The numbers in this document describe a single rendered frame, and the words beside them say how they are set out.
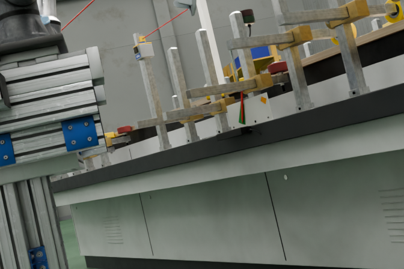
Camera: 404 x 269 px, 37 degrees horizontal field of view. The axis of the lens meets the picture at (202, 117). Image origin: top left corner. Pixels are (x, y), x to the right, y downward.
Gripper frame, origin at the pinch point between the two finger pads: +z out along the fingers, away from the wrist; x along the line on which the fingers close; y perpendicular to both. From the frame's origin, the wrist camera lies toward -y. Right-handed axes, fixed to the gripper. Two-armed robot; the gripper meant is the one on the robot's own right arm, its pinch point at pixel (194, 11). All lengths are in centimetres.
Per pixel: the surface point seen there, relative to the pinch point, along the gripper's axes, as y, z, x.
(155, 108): -13, 16, -105
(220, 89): -13.0, 22.4, -23.9
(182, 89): -19, 13, -80
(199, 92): -4.4, 22.5, -22.1
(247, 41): -14.7, 12.2, 1.3
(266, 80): -31.2, 22.5, -24.1
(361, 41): -55, 18, 2
